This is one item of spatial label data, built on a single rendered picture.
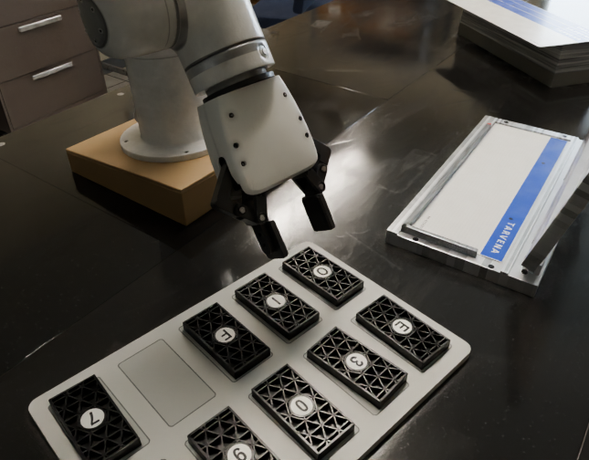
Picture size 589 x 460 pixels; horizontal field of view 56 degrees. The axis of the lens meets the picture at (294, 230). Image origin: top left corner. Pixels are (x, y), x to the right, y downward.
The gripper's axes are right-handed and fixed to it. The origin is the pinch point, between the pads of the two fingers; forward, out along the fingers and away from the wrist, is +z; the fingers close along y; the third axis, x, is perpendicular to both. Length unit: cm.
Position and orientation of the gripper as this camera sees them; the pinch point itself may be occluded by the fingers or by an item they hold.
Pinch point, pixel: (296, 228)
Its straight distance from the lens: 57.3
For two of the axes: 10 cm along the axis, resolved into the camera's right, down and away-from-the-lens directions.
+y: -7.3, 4.2, -5.4
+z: 3.7, 9.1, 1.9
